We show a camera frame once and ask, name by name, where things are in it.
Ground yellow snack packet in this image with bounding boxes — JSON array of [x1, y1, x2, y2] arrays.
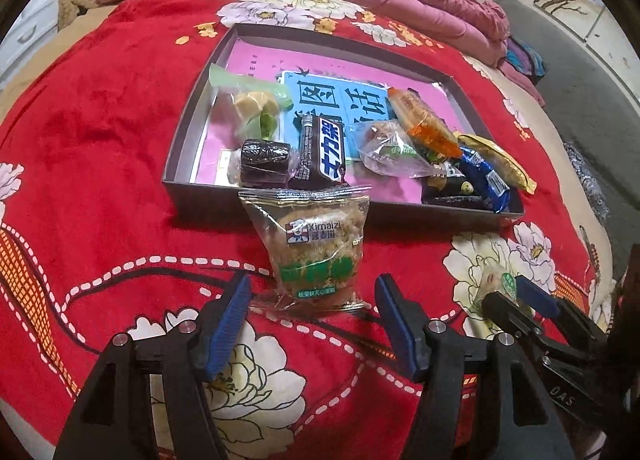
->
[[457, 134, 537, 193]]

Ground pink book with blue label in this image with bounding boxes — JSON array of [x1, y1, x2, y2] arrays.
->
[[192, 38, 451, 203]]

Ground grey patterned cloth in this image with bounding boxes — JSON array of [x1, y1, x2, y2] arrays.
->
[[562, 140, 611, 223]]

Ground light green snack packet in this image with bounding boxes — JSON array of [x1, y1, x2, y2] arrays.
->
[[209, 64, 293, 141]]

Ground grey padded headboard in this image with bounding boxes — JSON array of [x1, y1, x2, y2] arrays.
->
[[492, 0, 640, 261]]

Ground orange snack packet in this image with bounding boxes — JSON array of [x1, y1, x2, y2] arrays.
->
[[387, 87, 463, 158]]

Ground clear floss cake packet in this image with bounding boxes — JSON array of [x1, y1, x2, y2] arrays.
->
[[237, 185, 372, 313]]

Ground clear round cookie packet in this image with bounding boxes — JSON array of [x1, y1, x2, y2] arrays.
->
[[359, 119, 437, 180]]

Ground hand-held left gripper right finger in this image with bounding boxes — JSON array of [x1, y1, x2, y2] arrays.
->
[[375, 273, 571, 460]]

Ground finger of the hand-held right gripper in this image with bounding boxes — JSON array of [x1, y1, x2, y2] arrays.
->
[[482, 293, 548, 348], [515, 275, 608, 356]]

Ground grey cardboard box tray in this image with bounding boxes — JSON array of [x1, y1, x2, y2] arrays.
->
[[161, 22, 527, 230]]

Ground red floral blanket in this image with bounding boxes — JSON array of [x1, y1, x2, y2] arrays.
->
[[0, 0, 601, 460]]

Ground pink quilt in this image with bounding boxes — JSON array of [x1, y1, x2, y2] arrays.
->
[[345, 0, 548, 108]]

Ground dark brown cake packet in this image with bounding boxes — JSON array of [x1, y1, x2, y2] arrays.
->
[[239, 138, 292, 187], [421, 194, 490, 212]]

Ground purple and teal cloth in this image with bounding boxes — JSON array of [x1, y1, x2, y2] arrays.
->
[[502, 35, 548, 81]]

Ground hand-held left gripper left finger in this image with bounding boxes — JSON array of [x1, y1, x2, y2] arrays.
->
[[52, 271, 253, 460]]

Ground dark green snack packet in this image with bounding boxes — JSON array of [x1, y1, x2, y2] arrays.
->
[[422, 153, 483, 206]]

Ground clear pale pastry packet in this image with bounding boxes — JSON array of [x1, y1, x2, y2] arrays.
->
[[477, 270, 523, 311]]

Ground blue snack packet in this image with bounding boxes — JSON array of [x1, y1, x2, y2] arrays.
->
[[457, 145, 511, 213]]

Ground brown fuzzy blanket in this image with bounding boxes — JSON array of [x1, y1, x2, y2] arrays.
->
[[55, 0, 106, 34]]

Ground white drawer cabinet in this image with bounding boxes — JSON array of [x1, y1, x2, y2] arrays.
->
[[0, 0, 61, 56]]

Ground brown chocolate bar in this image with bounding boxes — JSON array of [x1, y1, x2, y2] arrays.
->
[[289, 113, 351, 188]]

